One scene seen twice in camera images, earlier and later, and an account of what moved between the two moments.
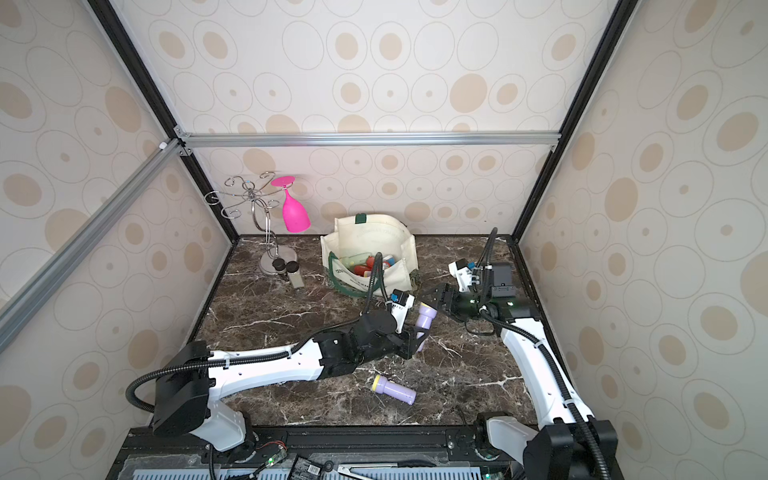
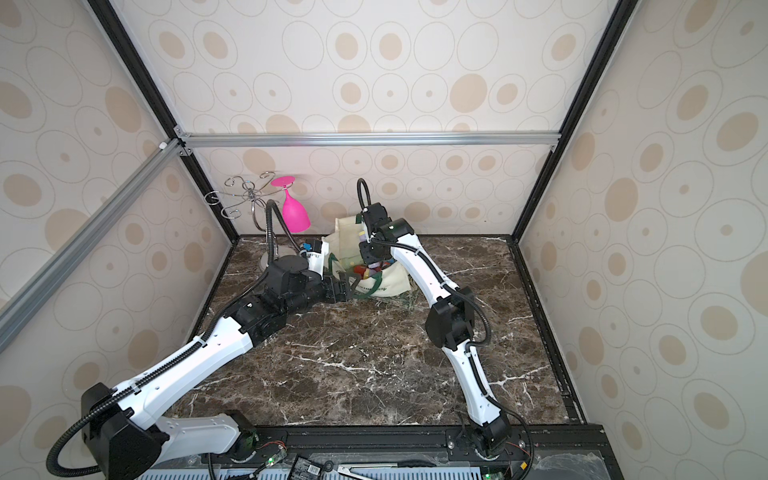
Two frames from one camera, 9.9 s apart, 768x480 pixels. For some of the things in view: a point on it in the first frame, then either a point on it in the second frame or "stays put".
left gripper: (410, 341) -> (334, 293)
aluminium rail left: (26, 302) stays put
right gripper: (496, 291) -> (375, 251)
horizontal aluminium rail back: (368, 140) stays put
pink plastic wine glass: (295, 214) stays put
